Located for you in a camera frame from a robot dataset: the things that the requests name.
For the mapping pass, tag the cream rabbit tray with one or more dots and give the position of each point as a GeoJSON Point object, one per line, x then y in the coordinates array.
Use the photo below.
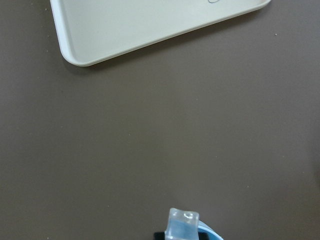
{"type": "Point", "coordinates": [92, 31]}

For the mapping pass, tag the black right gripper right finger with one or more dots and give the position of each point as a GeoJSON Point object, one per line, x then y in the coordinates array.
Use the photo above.
{"type": "Point", "coordinates": [203, 236]}

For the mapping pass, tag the clear ice cube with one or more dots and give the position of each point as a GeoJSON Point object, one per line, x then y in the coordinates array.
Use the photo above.
{"type": "Point", "coordinates": [182, 225]}

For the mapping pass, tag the light blue cup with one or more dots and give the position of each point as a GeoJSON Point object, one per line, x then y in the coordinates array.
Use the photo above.
{"type": "Point", "coordinates": [204, 228]}

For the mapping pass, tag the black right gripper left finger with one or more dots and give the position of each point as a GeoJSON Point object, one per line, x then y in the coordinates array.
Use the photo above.
{"type": "Point", "coordinates": [159, 236]}

